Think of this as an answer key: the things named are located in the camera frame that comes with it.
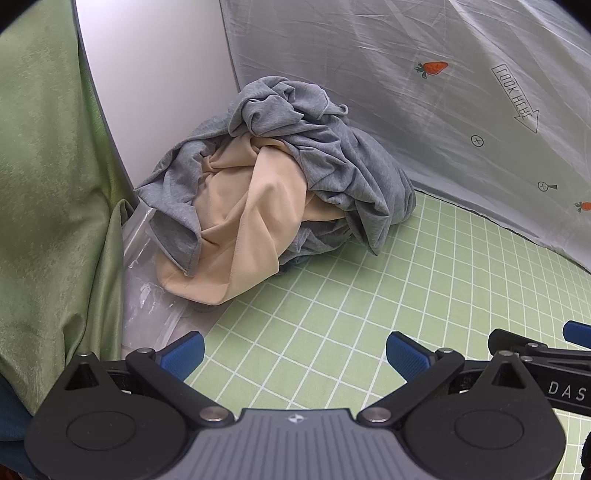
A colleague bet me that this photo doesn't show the green grid mat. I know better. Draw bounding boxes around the green grid mat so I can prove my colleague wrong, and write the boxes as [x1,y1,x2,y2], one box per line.
[185,187,591,444]

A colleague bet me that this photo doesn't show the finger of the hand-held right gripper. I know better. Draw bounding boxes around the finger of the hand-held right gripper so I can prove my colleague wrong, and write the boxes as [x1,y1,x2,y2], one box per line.
[563,320,591,349]
[488,329,591,370]

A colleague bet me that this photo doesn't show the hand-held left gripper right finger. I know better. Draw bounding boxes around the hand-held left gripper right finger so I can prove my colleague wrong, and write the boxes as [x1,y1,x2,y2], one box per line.
[358,331,532,425]

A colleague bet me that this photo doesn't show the green curtain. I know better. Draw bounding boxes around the green curtain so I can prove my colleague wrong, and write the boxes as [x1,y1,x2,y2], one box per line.
[0,9,139,416]

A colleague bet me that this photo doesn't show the dark teal cloth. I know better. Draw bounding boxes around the dark teal cloth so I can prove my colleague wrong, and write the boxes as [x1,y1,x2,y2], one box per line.
[0,376,42,480]

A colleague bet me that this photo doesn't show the clear plastic bag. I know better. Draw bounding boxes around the clear plastic bag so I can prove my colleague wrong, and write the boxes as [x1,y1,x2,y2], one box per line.
[121,205,222,352]

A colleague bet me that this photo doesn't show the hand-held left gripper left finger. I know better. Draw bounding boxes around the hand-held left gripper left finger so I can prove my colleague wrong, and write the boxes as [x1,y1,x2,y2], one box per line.
[65,331,234,426]

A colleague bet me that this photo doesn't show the beige garment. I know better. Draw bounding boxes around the beige garment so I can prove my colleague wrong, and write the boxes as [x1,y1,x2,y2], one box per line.
[154,136,347,306]

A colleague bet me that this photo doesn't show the grey carrot print sheet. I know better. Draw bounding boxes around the grey carrot print sheet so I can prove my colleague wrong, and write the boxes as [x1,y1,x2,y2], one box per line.
[219,0,591,273]

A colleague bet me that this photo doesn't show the grey garment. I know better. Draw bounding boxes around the grey garment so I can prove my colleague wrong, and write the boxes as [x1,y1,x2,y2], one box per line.
[134,76,416,278]

